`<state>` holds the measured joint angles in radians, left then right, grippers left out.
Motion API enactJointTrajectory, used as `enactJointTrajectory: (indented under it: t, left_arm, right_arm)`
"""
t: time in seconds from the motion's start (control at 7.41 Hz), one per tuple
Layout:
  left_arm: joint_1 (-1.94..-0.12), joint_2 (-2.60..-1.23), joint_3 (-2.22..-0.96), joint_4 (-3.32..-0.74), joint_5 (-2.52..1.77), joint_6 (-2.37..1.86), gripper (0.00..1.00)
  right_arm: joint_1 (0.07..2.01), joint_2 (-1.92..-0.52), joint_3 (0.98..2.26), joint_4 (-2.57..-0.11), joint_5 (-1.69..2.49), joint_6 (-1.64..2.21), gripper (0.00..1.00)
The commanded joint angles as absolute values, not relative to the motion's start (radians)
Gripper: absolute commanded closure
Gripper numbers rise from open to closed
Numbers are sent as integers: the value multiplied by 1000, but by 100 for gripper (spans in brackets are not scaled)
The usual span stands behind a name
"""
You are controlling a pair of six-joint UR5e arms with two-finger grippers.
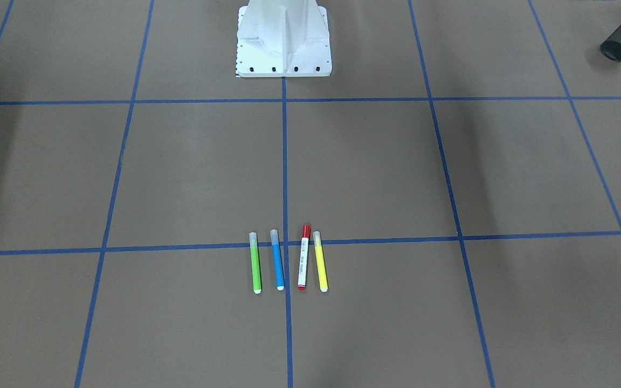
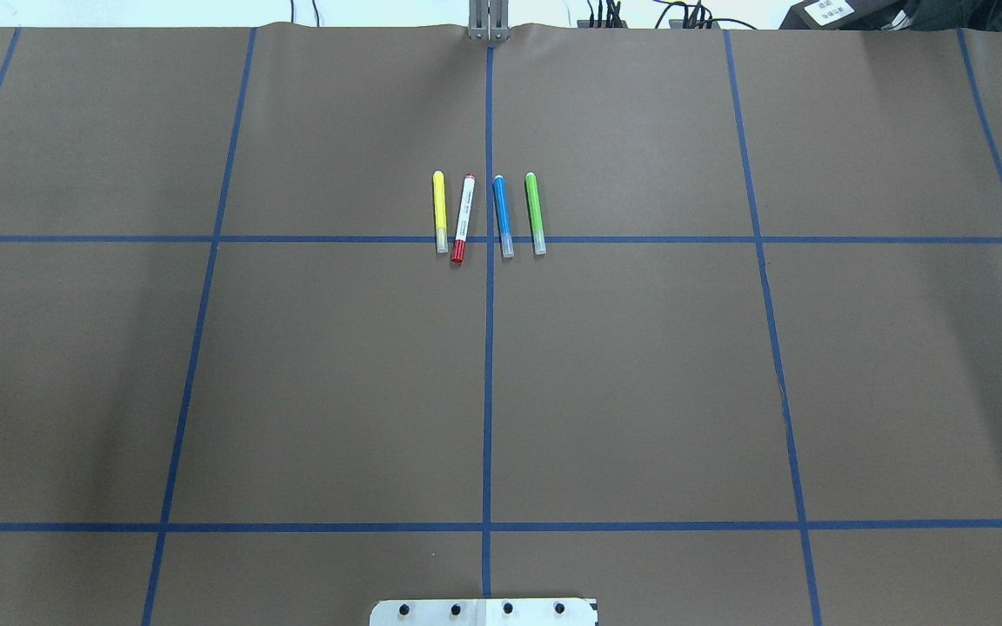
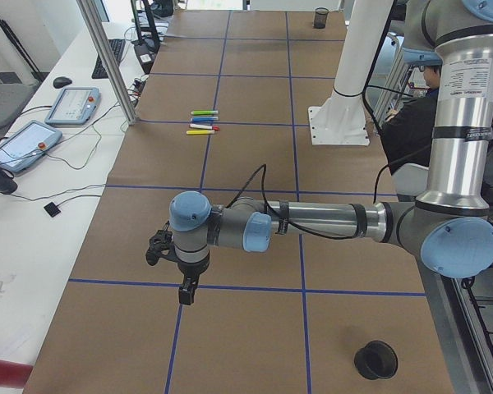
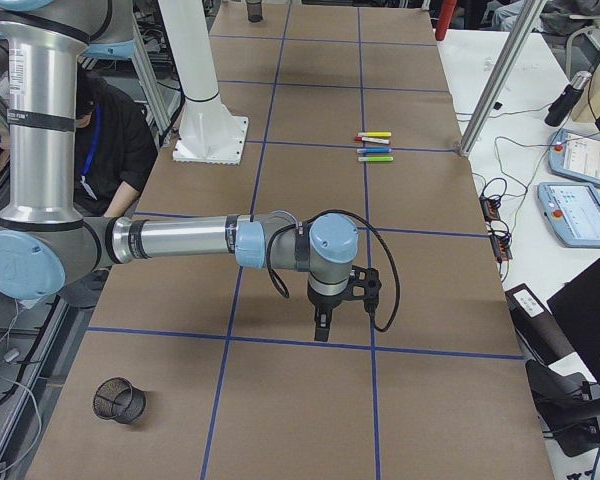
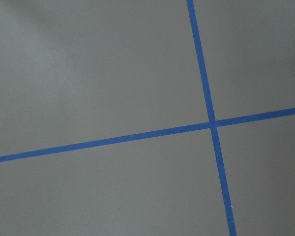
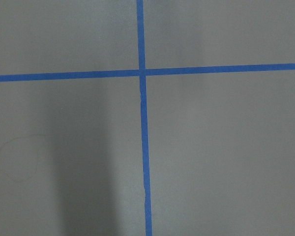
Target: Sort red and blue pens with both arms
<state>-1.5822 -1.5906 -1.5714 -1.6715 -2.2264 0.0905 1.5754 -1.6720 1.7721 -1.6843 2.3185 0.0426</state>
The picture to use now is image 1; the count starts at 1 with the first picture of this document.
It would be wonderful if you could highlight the red and white marker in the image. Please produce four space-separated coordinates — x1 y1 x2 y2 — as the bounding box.
296 224 311 290

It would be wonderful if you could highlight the yellow marker pen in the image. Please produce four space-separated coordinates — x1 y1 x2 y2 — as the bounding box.
312 231 329 293

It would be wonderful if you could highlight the green marker pen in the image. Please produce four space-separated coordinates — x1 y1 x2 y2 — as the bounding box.
249 232 262 295

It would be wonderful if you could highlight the blue marker pen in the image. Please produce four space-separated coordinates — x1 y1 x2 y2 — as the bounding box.
270 229 285 292

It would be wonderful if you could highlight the white metal mount base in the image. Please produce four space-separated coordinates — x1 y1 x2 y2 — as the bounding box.
235 1 333 77

